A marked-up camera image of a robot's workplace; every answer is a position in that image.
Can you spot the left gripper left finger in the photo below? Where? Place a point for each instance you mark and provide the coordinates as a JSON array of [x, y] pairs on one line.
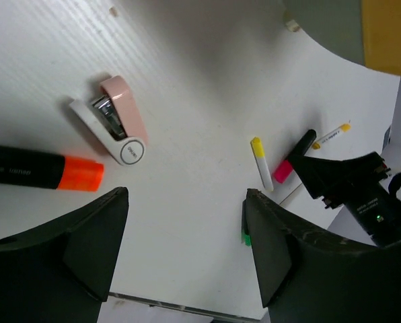
[[62, 270]]

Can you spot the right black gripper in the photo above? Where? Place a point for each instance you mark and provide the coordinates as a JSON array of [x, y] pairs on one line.
[[355, 183]]

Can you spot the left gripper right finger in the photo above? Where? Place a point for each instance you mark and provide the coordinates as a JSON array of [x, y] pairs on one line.
[[308, 274]]

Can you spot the green highlighter black body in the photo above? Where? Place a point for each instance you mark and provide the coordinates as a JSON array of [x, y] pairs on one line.
[[245, 232]]

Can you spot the orange highlighter black body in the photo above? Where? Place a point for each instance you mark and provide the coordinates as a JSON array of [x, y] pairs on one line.
[[24, 167]]

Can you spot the white pen pale cap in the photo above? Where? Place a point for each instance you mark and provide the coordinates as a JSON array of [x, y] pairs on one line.
[[292, 195]]

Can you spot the white pen yellow cap upper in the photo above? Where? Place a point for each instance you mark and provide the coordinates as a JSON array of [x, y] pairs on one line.
[[318, 144]]

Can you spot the white pen yellow cap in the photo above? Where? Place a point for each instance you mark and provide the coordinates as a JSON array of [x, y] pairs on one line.
[[318, 144], [263, 169]]

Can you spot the white pen yellow cap lower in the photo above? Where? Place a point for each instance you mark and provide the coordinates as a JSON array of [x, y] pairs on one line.
[[263, 169]]

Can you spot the cream cylindrical drawer organizer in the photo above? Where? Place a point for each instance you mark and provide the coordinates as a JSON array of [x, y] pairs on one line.
[[334, 24]]

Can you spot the pink white mini stapler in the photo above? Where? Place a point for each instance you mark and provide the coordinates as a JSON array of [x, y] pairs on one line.
[[116, 121]]

